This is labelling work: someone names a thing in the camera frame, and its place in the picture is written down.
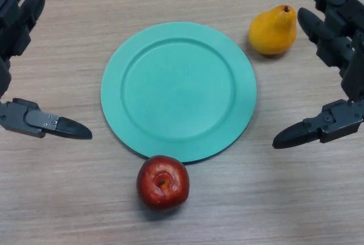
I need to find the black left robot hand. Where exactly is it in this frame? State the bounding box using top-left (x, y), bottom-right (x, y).
top-left (0, 0), bottom-right (93, 140)

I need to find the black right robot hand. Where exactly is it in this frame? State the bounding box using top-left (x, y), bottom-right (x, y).
top-left (272, 0), bottom-right (364, 150)

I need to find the red apple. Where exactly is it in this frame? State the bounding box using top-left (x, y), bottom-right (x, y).
top-left (136, 155), bottom-right (191, 211)

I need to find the green round plate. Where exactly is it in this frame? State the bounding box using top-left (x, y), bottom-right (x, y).
top-left (100, 21), bottom-right (258, 164)

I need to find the yellow pear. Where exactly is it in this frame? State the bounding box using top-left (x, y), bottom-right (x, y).
top-left (249, 5), bottom-right (298, 56)

